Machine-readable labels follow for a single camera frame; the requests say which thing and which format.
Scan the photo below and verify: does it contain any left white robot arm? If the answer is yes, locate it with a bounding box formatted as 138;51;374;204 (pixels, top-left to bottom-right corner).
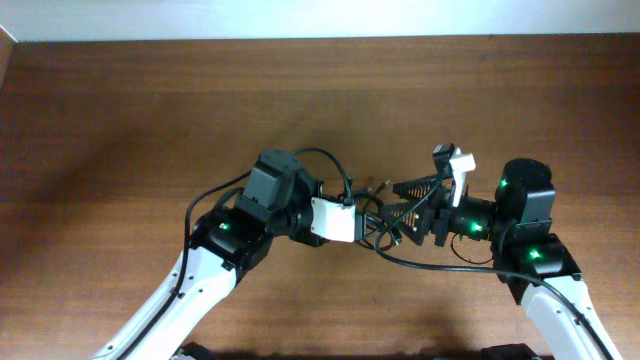
94;149;328;359

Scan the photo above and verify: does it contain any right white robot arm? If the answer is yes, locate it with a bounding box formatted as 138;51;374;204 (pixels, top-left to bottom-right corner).
380;154;620;359

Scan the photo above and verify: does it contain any thin black usb cable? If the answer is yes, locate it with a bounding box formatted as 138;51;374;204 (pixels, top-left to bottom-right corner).
347;172;406;251

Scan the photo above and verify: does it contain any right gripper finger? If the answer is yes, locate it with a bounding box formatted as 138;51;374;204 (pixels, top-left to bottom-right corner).
382;201;434;245
392;175;443;200

